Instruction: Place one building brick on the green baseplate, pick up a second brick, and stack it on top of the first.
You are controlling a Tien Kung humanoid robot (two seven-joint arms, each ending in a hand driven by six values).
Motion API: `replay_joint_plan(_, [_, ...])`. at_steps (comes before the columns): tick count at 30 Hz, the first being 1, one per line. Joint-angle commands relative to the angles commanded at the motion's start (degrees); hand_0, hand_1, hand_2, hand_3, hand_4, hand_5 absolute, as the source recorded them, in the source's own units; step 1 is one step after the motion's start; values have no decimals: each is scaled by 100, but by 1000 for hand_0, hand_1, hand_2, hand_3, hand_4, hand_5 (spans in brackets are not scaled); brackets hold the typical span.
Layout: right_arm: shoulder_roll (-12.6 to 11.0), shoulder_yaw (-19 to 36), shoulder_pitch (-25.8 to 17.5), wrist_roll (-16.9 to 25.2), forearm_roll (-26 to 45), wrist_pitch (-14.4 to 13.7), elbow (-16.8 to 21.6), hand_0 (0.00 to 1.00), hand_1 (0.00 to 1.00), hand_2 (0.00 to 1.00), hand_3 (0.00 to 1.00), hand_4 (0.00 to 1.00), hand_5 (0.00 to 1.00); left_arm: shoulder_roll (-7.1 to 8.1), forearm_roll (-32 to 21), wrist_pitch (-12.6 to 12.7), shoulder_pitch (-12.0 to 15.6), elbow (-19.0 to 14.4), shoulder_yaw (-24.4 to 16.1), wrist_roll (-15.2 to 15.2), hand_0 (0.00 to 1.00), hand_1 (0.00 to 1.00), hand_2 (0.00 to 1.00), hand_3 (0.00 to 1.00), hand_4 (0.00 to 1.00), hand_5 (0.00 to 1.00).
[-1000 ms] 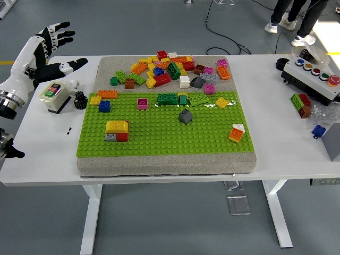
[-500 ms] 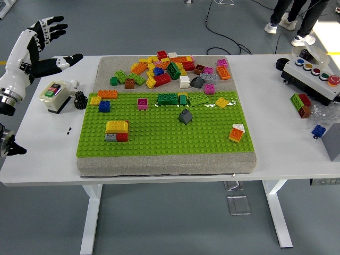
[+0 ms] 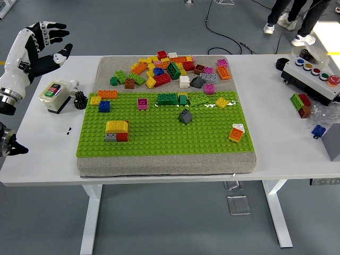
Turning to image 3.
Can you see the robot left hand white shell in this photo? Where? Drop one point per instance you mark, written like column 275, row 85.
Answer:
column 18, row 63

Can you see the grey eight-stud brick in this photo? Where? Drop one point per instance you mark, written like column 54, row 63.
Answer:
column 208, row 77
column 110, row 137

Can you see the dark grey sloped brick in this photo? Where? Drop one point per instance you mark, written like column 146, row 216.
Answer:
column 185, row 117
column 196, row 82

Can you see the green studded baseplate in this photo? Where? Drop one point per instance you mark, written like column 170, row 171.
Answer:
column 199, row 132

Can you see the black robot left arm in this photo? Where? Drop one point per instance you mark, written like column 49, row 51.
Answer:
column 6, row 102

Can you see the yellow four-stud brick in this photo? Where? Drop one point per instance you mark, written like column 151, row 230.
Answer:
column 95, row 101
column 222, row 102

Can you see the orange eight-stud brick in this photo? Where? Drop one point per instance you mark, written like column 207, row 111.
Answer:
column 223, row 72
column 178, row 59
column 139, row 68
column 107, row 94

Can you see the blue four-stud brick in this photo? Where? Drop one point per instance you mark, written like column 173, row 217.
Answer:
column 318, row 130
column 104, row 106
column 158, row 71

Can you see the green two-stud brick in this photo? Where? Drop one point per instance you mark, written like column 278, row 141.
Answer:
column 114, row 81

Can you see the lime green eight-stud brick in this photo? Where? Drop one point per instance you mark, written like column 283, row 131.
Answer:
column 295, row 102
column 138, row 79
column 122, row 76

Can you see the yellow building brick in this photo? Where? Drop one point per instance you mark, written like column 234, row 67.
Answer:
column 152, row 59
column 189, row 58
column 183, row 93
column 183, row 71
column 150, row 73
column 151, row 66
column 143, row 60
column 165, row 60

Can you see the magenta four-stud brick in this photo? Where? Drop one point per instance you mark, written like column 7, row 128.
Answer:
column 210, row 88
column 222, row 63
column 143, row 103

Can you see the red four-stud brick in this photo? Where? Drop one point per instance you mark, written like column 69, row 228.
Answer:
column 162, row 55

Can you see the orange building brick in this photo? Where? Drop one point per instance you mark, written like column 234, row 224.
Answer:
column 164, row 66

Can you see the dark green eight-stud brick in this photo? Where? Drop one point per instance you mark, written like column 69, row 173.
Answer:
column 168, row 98
column 174, row 70

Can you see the white building brick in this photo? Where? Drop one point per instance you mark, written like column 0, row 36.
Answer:
column 173, row 55

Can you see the white four-stud brick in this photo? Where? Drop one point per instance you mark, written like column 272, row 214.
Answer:
column 238, row 126
column 184, row 81

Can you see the teal green building brick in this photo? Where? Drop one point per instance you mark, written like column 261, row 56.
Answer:
column 183, row 99

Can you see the lime green flat plate brick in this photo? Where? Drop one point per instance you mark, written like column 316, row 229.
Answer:
column 198, row 100

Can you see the pink four-stud brick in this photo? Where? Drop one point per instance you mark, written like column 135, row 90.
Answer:
column 208, row 70

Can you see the orange four-stud brick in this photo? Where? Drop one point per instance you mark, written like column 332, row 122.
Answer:
column 236, row 134

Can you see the red building brick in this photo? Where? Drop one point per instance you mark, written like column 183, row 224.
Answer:
column 305, row 99

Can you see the white bulb-shaped part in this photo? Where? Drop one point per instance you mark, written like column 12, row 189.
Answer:
column 75, row 85

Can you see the black gear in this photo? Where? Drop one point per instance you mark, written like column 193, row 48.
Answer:
column 81, row 100

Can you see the white table leg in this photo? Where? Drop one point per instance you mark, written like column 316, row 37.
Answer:
column 90, row 225
column 276, row 212

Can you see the grey-brown cushion mat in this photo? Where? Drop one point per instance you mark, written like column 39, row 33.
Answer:
column 164, row 164

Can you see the clear floor socket cover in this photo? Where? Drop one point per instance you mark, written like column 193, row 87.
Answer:
column 239, row 205
column 233, row 185

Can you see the background person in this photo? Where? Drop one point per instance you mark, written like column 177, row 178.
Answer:
column 288, row 21
column 276, row 12

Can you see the white push-button control box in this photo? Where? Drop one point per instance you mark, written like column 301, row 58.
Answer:
column 305, row 79

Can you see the round translucent lidded container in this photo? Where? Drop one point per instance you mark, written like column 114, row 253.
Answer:
column 317, row 54

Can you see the clear plastic bag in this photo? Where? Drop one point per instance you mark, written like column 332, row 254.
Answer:
column 322, row 112

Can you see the grey box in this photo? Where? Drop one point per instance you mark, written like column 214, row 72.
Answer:
column 333, row 143

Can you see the under-table control panel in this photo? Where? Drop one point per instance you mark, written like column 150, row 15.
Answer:
column 325, row 182

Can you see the cream switch box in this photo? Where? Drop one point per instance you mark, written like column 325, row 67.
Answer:
column 54, row 97

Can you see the white furniture frame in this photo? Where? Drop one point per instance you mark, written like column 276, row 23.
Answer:
column 6, row 8

